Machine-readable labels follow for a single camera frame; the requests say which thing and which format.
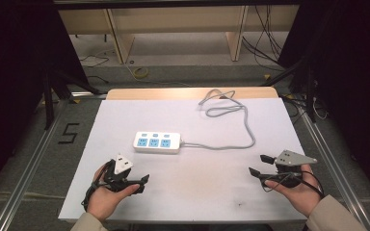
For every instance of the yellow tape roll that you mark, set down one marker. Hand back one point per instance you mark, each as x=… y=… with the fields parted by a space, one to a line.
x=140 y=72

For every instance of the white table mat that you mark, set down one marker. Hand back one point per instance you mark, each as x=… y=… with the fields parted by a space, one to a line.
x=189 y=183

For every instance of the light wooden desk frame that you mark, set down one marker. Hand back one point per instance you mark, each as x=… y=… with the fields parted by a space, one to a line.
x=122 y=41

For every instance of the black metal stand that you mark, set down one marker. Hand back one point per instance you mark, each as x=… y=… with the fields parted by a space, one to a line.
x=310 y=93
x=48 y=102

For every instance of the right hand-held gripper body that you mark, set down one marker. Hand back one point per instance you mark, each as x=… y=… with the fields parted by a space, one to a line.
x=290 y=158

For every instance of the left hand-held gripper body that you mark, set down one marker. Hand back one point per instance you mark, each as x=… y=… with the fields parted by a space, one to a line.
x=122 y=163

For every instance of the white and blue power strip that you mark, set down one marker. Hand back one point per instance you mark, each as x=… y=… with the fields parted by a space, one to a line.
x=156 y=147

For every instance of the person's left hand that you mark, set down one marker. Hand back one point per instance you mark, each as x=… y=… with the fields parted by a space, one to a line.
x=104 y=202

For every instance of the aluminium floor rail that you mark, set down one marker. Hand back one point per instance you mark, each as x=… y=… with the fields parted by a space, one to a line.
x=330 y=160
x=29 y=166

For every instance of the person's right hand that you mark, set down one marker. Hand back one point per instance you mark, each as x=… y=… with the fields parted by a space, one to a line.
x=302 y=197

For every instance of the dark curtain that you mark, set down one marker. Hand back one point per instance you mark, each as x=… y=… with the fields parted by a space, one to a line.
x=13 y=80
x=353 y=80

